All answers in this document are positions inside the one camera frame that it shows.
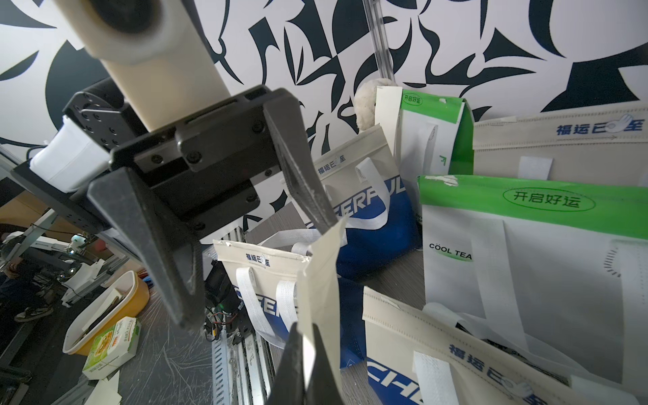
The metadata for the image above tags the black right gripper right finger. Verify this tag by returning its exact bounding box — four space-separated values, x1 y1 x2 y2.
305 324 344 405

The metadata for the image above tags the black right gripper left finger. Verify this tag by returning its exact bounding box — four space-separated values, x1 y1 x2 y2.
265 323 305 405

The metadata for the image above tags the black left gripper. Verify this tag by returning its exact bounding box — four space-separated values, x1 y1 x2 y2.
88 85 339 331

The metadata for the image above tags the blue white takeout bag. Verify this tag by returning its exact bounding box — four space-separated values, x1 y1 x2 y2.
474 101 647 187
314 125 421 279
363 288 647 404
212 237 368 370

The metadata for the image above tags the white receipt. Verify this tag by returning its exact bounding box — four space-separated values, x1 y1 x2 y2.
297 219 345 393

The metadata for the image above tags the blue white front takeout bag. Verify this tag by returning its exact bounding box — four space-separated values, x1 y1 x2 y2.
212 237 368 370

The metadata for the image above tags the green white left takeout bag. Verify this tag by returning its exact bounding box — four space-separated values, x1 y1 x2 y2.
375 86 474 223

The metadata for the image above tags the green white takeout bag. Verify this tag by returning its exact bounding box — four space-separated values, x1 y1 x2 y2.
375 86 474 223
418 175 647 403

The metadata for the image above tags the green white right takeout bag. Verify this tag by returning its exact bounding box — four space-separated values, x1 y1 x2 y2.
418 175 647 403

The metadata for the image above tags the yellow white tray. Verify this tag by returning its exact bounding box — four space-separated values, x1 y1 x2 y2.
62 271 150 356

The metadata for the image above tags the white plush bear toy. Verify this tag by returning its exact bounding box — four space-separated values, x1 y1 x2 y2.
353 79 397 132

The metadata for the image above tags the green white carton box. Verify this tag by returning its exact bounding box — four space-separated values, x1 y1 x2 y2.
83 317 141 381

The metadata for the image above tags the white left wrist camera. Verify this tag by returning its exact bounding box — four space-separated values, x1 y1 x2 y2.
56 1 231 132

